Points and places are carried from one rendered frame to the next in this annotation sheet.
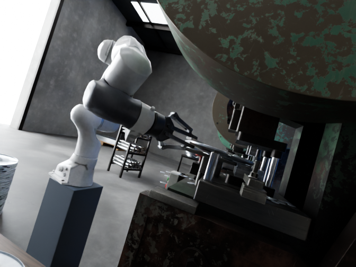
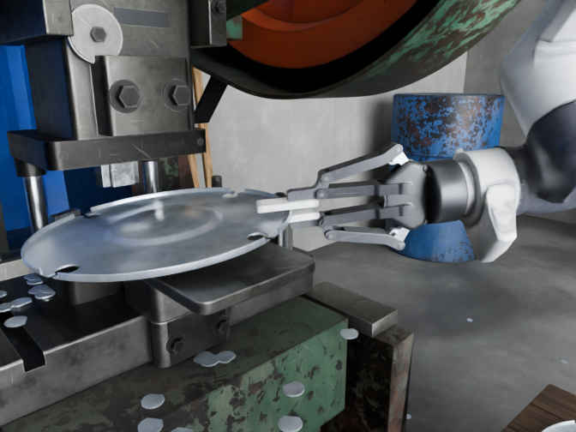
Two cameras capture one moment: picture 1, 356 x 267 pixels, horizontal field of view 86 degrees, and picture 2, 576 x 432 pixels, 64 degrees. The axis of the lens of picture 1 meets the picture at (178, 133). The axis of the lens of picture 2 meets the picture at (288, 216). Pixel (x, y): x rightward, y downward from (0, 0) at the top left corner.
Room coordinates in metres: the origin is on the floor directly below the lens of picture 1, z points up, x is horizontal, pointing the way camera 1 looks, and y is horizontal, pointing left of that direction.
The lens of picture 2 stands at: (1.14, 0.20, 0.95)
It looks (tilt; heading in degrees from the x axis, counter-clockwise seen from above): 16 degrees down; 210
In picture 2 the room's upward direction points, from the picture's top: straight up
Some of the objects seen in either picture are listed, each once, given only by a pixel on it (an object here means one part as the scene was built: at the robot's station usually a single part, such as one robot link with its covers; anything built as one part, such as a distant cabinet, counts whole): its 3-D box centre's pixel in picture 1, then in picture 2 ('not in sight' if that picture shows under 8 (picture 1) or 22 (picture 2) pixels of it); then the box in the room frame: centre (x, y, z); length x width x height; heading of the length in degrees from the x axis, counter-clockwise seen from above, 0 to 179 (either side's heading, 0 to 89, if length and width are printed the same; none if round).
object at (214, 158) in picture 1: (212, 165); (279, 225); (0.60, -0.13, 0.75); 0.03 x 0.03 x 0.10; 74
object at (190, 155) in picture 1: (189, 164); not in sight; (3.86, -0.39, 0.40); 0.45 x 0.40 x 0.79; 176
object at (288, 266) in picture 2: (201, 167); (194, 298); (0.79, -0.13, 0.72); 0.25 x 0.14 x 0.14; 74
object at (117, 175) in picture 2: (251, 150); (117, 170); (0.74, -0.29, 0.84); 0.05 x 0.03 x 0.04; 164
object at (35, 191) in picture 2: (264, 164); (35, 197); (0.80, -0.38, 0.81); 0.02 x 0.02 x 0.14
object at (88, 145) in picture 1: (86, 130); not in sight; (0.95, 0.44, 0.71); 0.18 x 0.11 x 0.25; 147
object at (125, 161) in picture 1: (131, 146); not in sight; (3.20, 0.68, 0.47); 0.46 x 0.43 x 0.95; 54
